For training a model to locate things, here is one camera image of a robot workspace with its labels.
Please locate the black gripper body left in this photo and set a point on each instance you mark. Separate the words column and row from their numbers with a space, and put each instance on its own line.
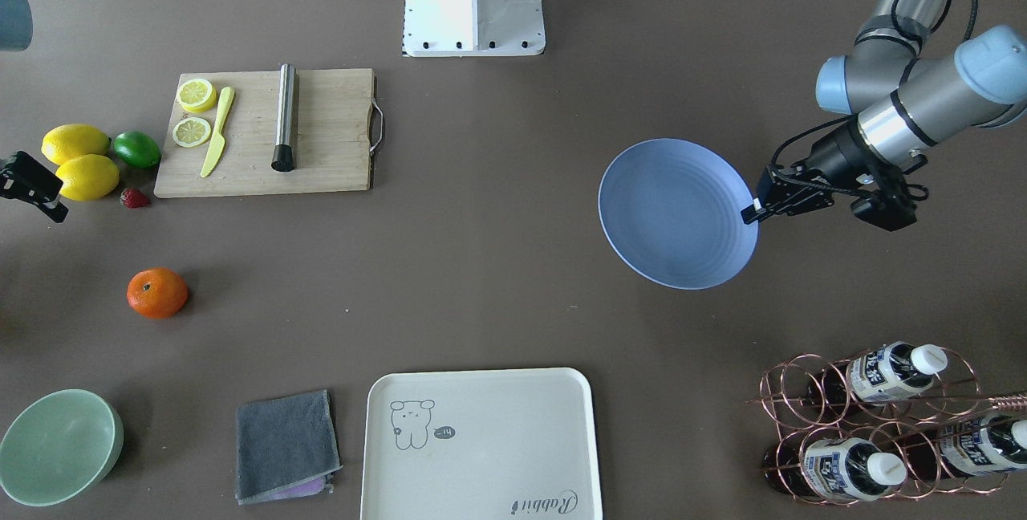
column 832, row 152

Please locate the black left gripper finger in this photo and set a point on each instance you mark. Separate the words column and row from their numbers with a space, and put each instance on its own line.
column 753, row 213

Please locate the blue plate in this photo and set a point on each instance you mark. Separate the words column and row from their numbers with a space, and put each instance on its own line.
column 671, row 210

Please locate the orange mandarin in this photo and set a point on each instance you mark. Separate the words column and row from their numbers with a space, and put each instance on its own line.
column 157, row 293

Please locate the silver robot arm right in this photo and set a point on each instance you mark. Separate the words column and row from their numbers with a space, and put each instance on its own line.
column 17, row 25

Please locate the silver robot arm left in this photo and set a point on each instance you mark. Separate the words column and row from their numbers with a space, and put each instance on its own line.
column 892, row 106

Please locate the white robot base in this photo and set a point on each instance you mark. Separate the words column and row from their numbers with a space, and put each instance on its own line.
column 473, row 28

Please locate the bottle with white cap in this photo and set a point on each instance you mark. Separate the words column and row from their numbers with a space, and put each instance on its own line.
column 896, row 371
column 979, row 446
column 834, row 471

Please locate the cream tray with bear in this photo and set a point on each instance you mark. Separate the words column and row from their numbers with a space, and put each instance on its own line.
column 486, row 444

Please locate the wooden cutting board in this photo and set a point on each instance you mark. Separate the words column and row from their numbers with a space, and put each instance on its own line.
column 333, row 136

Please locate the steel muddler black tip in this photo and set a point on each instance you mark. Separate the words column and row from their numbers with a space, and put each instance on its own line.
column 283, row 160

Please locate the grey folded cloth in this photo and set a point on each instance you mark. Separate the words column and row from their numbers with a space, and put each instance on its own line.
column 286, row 448

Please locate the yellow plastic knife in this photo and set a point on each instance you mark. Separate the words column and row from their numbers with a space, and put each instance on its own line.
column 217, row 142

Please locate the lemon slice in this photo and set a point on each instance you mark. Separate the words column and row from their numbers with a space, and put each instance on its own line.
column 197, row 95
column 191, row 132

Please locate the green lime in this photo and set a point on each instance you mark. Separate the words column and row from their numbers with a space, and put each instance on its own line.
column 137, row 149

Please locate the red strawberry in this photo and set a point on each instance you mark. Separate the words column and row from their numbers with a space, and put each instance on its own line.
column 132, row 198

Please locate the yellow lemon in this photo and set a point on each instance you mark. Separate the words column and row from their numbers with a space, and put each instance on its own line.
column 70, row 141
column 88, row 177

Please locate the green bowl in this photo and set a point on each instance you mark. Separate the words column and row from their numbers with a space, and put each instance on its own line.
column 60, row 446

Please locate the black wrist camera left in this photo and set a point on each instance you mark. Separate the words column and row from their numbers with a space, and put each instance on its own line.
column 892, row 206

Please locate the copper wire bottle rack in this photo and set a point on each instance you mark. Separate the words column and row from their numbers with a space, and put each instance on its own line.
column 802, row 417

